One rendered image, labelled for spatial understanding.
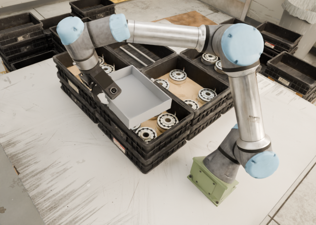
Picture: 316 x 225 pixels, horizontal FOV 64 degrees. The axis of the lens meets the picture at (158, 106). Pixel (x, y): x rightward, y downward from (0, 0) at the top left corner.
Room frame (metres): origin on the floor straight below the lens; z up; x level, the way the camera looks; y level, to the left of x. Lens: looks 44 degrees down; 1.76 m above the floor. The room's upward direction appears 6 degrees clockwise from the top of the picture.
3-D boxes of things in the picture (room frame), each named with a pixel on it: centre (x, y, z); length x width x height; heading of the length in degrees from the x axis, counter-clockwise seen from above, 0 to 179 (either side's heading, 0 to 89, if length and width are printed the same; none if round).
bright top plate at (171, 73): (1.19, -0.10, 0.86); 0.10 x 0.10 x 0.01
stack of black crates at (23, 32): (2.07, 1.37, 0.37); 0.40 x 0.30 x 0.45; 136
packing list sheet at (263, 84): (1.45, -0.60, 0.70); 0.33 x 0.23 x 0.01; 46
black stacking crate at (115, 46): (1.34, 0.16, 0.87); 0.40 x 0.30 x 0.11; 47
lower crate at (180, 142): (0.85, 0.07, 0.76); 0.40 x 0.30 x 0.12; 47
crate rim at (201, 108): (1.07, -0.13, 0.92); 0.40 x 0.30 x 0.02; 47
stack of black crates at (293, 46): (2.39, -1.11, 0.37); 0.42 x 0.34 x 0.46; 46
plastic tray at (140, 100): (0.76, 0.11, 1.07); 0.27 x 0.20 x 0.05; 43
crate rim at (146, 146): (0.85, 0.07, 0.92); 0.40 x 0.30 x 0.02; 47
